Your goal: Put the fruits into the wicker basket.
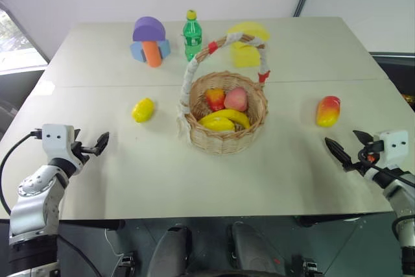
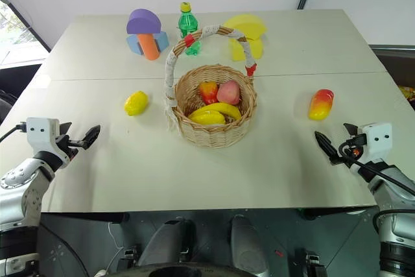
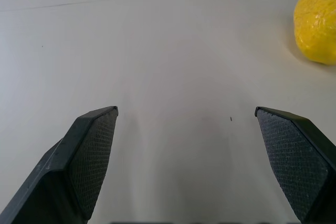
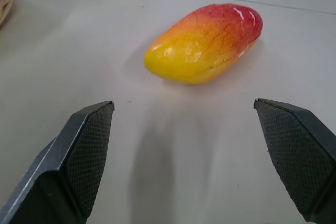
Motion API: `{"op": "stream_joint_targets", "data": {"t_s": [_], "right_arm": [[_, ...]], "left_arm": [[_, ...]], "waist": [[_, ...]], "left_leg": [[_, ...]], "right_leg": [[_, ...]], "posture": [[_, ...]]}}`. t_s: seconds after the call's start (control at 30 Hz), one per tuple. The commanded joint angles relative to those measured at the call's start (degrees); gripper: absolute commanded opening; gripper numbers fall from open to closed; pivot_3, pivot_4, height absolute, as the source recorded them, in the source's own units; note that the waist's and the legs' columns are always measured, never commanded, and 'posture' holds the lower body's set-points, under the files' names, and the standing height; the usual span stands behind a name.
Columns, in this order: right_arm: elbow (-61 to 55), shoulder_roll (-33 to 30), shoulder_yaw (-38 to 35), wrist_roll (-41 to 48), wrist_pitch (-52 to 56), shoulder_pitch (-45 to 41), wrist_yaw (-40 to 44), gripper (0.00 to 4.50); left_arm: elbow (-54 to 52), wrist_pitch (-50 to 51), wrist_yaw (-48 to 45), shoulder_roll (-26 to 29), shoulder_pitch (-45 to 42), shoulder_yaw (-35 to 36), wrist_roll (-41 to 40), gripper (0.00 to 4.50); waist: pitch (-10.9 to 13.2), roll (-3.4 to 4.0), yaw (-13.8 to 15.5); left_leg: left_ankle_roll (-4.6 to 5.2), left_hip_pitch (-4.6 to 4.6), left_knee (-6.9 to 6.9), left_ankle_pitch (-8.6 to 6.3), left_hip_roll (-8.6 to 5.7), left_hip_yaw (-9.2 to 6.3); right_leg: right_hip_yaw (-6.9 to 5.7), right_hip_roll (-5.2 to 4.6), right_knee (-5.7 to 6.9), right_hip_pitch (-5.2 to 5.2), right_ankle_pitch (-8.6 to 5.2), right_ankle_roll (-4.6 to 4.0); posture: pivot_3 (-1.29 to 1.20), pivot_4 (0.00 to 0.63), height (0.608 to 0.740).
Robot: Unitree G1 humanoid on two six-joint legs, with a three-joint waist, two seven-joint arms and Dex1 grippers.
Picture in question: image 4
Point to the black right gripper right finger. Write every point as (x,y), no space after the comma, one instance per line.
(302,155)

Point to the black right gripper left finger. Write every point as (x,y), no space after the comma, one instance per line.
(71,161)

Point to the yellow red toy mango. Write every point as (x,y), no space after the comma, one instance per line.
(204,47)

